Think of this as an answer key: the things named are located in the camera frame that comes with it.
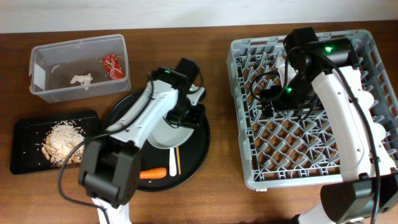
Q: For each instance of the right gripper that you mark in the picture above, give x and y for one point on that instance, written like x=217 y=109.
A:
x=279 y=103

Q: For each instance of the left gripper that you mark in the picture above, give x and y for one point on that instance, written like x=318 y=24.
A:
x=191 y=121

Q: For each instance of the grey plate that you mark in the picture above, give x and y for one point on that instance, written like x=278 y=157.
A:
x=165 y=136

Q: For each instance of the wooden chopstick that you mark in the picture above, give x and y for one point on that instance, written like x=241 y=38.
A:
x=178 y=160

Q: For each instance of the white plastic fork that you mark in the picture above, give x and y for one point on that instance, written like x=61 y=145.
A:
x=172 y=163

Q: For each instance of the orange carrot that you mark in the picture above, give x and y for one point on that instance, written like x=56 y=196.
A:
x=157 y=173

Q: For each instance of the red snack wrapper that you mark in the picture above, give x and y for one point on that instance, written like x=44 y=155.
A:
x=112 y=67

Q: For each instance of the white tissue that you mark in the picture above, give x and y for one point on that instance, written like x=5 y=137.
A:
x=83 y=80

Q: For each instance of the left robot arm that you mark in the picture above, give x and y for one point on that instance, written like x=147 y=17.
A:
x=166 y=114

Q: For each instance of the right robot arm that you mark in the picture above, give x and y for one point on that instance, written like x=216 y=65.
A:
x=328 y=72

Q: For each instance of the grey dishwasher rack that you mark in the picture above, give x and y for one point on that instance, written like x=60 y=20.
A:
x=283 y=151

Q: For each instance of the round black serving tray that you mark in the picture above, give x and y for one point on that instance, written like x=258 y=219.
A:
x=192 y=153

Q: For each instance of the clear plastic bin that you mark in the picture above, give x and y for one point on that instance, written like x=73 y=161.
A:
x=52 y=66

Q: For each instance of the rice pile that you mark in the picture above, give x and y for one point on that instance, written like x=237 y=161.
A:
x=65 y=132

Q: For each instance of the black rectangular tray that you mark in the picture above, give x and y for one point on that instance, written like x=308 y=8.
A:
x=30 y=133

